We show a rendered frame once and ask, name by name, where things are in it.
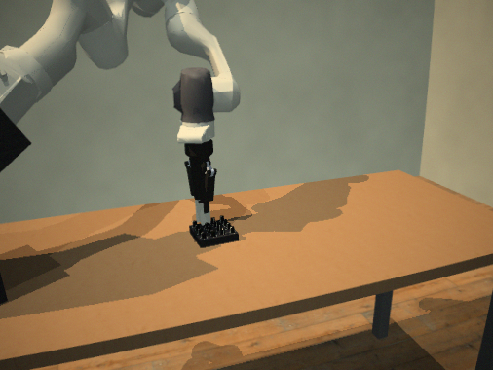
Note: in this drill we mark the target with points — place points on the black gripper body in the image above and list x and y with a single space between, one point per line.
202 151

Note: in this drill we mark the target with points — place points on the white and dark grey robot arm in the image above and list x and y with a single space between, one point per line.
29 72

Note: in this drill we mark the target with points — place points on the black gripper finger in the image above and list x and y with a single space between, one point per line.
206 185
194 187

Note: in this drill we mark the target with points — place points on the black knob panel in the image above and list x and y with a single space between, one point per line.
215 232

